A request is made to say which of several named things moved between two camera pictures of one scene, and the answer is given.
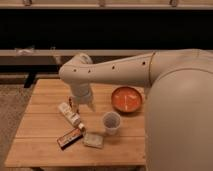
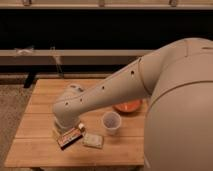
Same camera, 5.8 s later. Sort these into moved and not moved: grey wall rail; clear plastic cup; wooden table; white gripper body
Moved: white gripper body
Not moved: clear plastic cup; grey wall rail; wooden table
